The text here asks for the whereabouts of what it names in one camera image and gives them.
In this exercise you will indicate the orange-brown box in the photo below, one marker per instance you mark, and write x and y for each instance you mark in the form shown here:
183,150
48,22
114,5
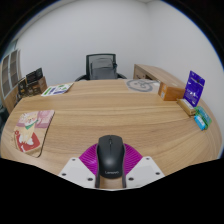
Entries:
171,92

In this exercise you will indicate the black box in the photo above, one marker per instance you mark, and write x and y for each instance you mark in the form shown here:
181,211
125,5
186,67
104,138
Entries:
34,75

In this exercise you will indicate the black leather seat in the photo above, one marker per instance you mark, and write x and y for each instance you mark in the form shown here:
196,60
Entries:
3,115

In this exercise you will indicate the black computer mouse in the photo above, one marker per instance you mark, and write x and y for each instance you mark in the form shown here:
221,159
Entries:
110,156

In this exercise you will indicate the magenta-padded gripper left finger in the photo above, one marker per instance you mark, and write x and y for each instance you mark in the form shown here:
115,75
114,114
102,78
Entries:
75,170

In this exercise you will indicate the wooden shelf unit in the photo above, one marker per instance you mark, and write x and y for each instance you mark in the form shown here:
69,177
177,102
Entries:
8,75

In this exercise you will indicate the cartoon print mouse pad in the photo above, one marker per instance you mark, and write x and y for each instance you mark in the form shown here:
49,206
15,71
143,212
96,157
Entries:
31,131

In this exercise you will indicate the blue small box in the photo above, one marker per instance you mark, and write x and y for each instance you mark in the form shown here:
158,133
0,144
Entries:
200,122

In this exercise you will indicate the white printed leaflet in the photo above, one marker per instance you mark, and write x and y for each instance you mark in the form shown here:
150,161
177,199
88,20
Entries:
56,89

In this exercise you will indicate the green small box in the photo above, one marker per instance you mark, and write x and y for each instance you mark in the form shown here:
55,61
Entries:
205,115

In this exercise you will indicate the purple package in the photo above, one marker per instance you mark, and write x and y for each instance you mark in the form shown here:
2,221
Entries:
194,87

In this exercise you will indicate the grey backpack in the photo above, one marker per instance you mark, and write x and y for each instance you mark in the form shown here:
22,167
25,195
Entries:
103,69

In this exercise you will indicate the tan small box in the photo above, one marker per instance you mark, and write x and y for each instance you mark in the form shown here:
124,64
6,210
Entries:
186,107

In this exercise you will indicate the large brown cardboard box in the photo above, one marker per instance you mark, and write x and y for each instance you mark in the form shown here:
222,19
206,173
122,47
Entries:
37,87

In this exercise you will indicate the wooden side desk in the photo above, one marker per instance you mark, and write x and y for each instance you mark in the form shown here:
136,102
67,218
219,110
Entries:
150,70

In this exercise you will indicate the small brown cardboard box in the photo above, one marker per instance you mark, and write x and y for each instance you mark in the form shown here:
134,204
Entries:
22,87

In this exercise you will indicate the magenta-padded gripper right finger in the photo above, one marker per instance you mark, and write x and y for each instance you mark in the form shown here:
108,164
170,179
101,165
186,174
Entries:
146,170

